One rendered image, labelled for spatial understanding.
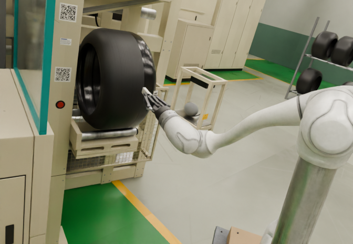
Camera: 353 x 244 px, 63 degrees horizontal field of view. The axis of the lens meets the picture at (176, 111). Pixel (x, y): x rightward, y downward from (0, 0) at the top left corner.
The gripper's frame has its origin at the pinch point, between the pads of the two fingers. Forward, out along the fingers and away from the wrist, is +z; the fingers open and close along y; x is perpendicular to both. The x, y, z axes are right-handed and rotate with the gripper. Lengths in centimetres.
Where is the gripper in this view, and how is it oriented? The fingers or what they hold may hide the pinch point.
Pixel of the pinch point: (146, 93)
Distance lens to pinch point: 139.8
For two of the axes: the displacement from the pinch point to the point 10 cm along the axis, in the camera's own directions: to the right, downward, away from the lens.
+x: -3.0, 8.3, 4.7
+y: -8.1, 0.4, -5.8
